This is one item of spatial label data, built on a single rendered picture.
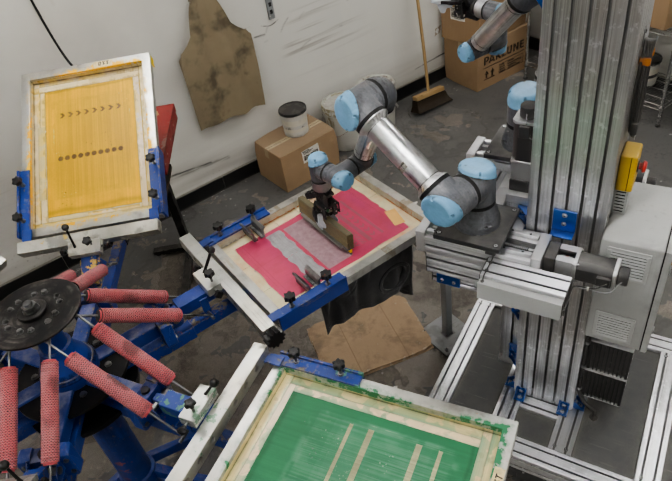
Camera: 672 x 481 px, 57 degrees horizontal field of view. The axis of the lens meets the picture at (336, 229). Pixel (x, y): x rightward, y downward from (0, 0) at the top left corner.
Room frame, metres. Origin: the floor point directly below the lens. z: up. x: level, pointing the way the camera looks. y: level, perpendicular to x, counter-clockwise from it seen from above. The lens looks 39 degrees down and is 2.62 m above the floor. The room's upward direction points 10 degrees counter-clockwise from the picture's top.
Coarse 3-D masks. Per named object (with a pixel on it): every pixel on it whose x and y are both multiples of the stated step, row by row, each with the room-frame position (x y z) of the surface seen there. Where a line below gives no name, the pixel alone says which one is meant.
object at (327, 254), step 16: (384, 224) 2.00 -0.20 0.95; (400, 224) 1.98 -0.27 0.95; (320, 240) 1.97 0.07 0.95; (384, 240) 1.90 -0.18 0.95; (320, 256) 1.87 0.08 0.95; (336, 256) 1.85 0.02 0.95; (352, 256) 1.84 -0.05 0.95; (272, 272) 1.83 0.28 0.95; (288, 272) 1.81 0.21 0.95; (288, 288) 1.72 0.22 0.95
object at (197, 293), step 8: (192, 288) 1.72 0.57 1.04; (200, 288) 1.71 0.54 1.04; (184, 296) 1.69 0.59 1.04; (192, 296) 1.68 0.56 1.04; (200, 296) 1.67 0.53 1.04; (208, 296) 1.69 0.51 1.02; (176, 304) 1.65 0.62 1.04; (184, 304) 1.64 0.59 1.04; (192, 304) 1.66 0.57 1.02; (200, 304) 1.67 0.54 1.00; (184, 312) 1.64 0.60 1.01
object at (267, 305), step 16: (368, 176) 2.30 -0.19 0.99; (304, 192) 2.27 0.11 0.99; (384, 192) 2.17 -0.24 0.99; (272, 208) 2.19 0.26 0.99; (288, 208) 2.20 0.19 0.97; (400, 208) 2.08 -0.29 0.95; (416, 208) 2.02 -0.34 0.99; (224, 240) 2.04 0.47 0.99; (400, 240) 1.84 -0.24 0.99; (224, 256) 1.93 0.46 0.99; (368, 256) 1.78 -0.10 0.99; (384, 256) 1.77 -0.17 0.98; (240, 272) 1.82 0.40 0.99; (352, 272) 1.71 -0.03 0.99; (256, 288) 1.71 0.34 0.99; (272, 304) 1.62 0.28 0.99
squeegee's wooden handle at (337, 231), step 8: (304, 200) 2.12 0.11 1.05; (304, 208) 2.11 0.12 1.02; (312, 208) 2.06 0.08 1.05; (312, 216) 2.06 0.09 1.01; (328, 216) 1.99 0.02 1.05; (328, 224) 1.95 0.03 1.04; (336, 224) 1.93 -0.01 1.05; (328, 232) 1.96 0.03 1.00; (336, 232) 1.91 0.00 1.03; (344, 232) 1.87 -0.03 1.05; (344, 240) 1.86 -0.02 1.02; (352, 240) 1.86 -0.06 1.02; (352, 248) 1.85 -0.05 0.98
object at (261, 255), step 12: (348, 192) 2.26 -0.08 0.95; (348, 204) 2.17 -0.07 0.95; (360, 204) 2.16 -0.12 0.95; (372, 204) 2.14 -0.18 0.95; (300, 216) 2.15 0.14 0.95; (276, 228) 2.10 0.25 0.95; (288, 228) 2.08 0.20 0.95; (300, 228) 2.07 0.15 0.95; (312, 228) 2.05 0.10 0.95; (264, 240) 2.03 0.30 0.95; (300, 240) 1.99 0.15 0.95; (312, 240) 1.98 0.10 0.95; (240, 252) 1.98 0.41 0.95; (252, 252) 1.97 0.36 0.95; (264, 252) 1.96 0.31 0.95; (276, 252) 1.94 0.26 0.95; (252, 264) 1.89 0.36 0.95; (264, 264) 1.88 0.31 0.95; (276, 264) 1.87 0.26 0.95
